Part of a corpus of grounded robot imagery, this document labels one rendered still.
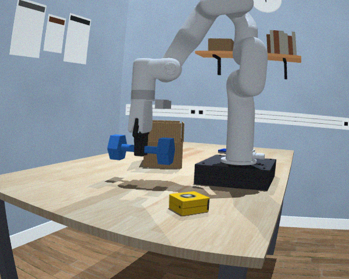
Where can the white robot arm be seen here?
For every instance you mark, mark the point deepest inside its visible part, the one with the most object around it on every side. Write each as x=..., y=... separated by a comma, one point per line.
x=248, y=81

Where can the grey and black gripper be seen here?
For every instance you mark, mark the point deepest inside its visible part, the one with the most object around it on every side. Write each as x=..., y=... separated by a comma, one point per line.
x=140, y=119

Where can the brown cardboard box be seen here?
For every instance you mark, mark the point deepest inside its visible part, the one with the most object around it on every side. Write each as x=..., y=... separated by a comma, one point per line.
x=166, y=129

